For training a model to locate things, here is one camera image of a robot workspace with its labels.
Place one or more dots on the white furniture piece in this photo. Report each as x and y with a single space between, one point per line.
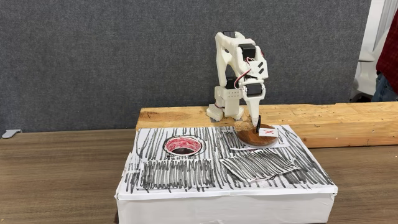
370 31

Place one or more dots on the person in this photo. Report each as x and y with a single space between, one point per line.
388 59

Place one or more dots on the scribbled paper sheet under lid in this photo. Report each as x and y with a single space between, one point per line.
228 140

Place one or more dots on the grey partition foot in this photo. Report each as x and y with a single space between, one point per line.
11 133

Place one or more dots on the fabric partition panel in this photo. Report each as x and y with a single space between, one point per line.
93 46

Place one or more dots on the white box with black scribbles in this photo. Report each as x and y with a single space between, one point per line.
217 208

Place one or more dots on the crumpled scribbled paper sheet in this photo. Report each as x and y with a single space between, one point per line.
258 165

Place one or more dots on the paper card with red cross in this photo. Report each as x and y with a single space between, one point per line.
262 134

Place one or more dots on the flat scribbled paper sheet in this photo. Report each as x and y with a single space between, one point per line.
174 174

